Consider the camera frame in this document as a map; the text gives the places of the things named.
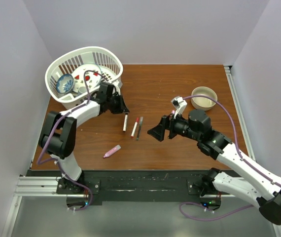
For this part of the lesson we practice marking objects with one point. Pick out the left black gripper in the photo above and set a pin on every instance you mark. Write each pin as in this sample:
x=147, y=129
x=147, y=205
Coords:
x=122, y=107

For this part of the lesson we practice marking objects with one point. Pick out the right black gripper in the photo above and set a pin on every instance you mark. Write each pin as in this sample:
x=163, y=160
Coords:
x=158, y=132

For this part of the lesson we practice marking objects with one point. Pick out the white black marker pen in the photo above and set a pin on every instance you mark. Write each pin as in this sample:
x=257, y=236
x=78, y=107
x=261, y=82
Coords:
x=125, y=124

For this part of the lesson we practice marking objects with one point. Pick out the green gel pen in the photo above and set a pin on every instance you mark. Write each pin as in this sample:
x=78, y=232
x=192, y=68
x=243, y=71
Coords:
x=139, y=130

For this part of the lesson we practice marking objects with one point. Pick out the white red marker pen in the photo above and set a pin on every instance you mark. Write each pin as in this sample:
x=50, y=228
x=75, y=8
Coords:
x=134, y=130

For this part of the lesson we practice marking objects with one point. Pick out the pink highlighter pen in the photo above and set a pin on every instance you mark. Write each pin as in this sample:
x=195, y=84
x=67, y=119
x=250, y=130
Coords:
x=112, y=151

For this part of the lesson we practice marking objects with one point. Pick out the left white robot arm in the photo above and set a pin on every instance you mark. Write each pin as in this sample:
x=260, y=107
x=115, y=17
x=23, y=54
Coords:
x=58, y=133

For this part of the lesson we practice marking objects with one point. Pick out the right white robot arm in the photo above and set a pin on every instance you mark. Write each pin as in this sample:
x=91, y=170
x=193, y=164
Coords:
x=254, y=184

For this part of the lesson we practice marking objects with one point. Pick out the white plate with fruit pattern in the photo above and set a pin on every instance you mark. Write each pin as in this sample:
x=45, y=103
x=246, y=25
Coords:
x=89, y=73

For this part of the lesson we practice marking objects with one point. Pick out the white cup in basket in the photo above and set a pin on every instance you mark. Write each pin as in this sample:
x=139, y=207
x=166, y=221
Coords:
x=81, y=90

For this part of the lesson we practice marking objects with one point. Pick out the beige ceramic bowl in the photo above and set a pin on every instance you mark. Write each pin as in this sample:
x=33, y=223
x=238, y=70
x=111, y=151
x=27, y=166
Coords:
x=203, y=103

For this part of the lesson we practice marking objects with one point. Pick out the white plastic dish basket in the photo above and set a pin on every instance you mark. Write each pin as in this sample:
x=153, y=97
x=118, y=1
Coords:
x=110, y=65

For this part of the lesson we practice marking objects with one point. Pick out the blue patterned bowl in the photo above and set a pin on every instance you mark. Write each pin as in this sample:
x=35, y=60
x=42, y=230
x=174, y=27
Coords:
x=65, y=84

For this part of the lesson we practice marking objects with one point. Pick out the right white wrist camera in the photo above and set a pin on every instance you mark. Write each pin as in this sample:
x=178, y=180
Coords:
x=179, y=104

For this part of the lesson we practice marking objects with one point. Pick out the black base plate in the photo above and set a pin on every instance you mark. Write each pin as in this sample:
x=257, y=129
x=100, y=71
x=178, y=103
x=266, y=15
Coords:
x=140, y=185

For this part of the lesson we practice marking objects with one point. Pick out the aluminium frame rail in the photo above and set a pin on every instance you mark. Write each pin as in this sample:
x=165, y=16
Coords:
x=36, y=186

